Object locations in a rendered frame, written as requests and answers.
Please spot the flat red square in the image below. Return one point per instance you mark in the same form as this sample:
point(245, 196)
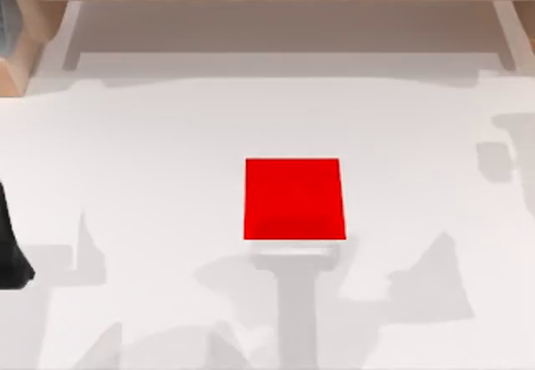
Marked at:
point(294, 194)

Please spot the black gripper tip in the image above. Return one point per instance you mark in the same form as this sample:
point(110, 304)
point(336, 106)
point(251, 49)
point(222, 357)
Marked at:
point(9, 257)

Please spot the wooden cabinet with glass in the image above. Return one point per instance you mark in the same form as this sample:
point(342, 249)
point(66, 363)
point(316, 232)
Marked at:
point(16, 31)

